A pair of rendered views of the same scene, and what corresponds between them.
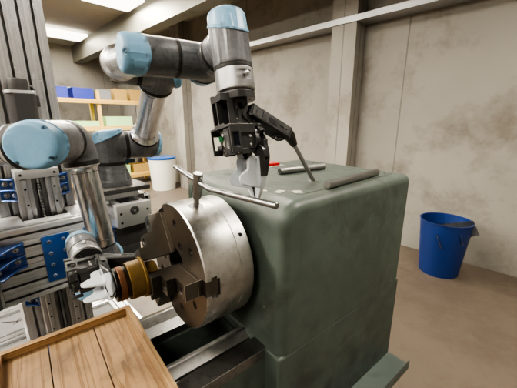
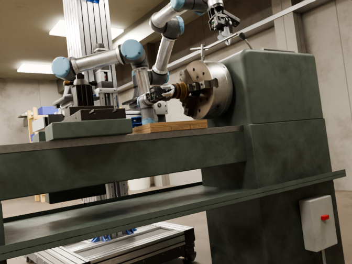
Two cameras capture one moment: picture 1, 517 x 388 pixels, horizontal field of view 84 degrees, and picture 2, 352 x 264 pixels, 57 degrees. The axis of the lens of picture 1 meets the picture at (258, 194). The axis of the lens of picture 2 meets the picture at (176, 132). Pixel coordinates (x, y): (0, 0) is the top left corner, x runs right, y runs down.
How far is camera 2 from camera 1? 1.25 m
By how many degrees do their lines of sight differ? 19
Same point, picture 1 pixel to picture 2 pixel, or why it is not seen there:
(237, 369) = (230, 128)
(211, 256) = (212, 70)
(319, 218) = (259, 57)
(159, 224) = (186, 74)
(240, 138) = (220, 18)
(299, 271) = (253, 80)
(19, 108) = not seen: hidden behind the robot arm
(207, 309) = (213, 92)
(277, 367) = (250, 128)
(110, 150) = not seen: hidden behind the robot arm
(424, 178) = not seen: outside the picture
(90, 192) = (145, 80)
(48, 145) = (138, 47)
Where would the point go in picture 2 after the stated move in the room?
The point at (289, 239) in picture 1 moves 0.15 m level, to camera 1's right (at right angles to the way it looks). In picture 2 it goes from (245, 62) to (276, 57)
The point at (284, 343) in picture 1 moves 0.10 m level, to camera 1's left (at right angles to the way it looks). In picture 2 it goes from (251, 116) to (231, 118)
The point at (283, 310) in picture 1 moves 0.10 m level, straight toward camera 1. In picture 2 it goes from (248, 97) to (248, 95)
